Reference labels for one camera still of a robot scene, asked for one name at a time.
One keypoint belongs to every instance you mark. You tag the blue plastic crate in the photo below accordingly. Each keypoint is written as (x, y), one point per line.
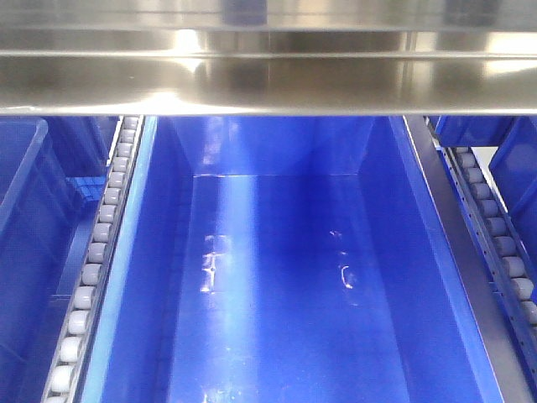
(284, 259)

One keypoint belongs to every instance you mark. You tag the blue bin left neighbour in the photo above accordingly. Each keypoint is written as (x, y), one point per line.
(52, 174)

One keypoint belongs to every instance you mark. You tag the blue bin neighbour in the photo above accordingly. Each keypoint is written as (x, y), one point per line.
(513, 166)
(52, 174)

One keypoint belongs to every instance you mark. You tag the right white roller track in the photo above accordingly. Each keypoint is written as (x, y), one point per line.
(497, 240)

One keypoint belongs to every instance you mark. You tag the white roller track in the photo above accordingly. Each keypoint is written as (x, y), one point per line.
(497, 240)
(82, 314)

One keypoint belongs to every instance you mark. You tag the blue bin right neighbour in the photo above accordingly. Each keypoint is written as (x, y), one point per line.
(513, 166)

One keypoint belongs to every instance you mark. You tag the right steel flow rack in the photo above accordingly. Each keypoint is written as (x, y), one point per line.
(268, 57)

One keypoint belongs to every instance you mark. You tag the left white roller track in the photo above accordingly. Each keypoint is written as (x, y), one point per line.
(82, 314)

